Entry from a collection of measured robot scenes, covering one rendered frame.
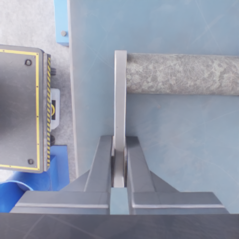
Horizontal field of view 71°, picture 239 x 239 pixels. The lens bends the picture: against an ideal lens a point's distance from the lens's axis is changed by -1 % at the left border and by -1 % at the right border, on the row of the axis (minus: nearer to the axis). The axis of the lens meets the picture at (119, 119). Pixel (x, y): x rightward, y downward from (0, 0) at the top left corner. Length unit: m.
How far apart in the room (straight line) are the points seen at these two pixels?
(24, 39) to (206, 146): 1.31
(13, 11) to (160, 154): 1.37
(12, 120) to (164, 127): 0.98
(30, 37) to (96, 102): 1.23
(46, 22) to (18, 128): 0.70
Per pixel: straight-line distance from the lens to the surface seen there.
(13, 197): 1.44
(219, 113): 0.18
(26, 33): 1.38
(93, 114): 0.16
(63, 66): 1.27
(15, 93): 1.04
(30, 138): 1.07
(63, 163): 1.44
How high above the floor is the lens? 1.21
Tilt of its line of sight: 76 degrees down
